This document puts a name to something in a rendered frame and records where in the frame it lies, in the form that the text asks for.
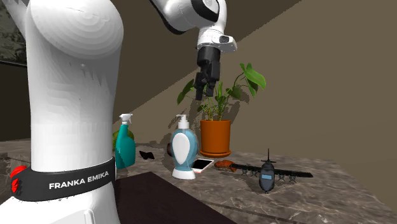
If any green round object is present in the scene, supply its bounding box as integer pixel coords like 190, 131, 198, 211
111, 129, 135, 153

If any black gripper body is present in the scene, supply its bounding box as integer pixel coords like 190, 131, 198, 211
196, 46, 222, 76

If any teal spray bottle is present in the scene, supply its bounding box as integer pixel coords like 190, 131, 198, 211
115, 113, 137, 170

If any dark toy airplane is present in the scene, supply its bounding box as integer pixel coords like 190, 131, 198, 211
229, 148, 314, 194

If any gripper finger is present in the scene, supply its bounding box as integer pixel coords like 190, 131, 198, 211
194, 73, 208, 101
205, 71, 221, 97

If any white smartphone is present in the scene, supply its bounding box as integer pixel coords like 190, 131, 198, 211
191, 157, 215, 174

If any blue white soap dispenser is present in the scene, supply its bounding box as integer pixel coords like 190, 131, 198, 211
169, 114, 199, 181

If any orange brown lumpy object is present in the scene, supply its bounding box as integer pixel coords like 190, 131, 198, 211
214, 159, 237, 172

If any green plant in orange pot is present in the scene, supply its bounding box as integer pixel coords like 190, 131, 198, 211
176, 62, 267, 158

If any dark robot stand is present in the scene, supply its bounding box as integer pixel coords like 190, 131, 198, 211
114, 171, 237, 224

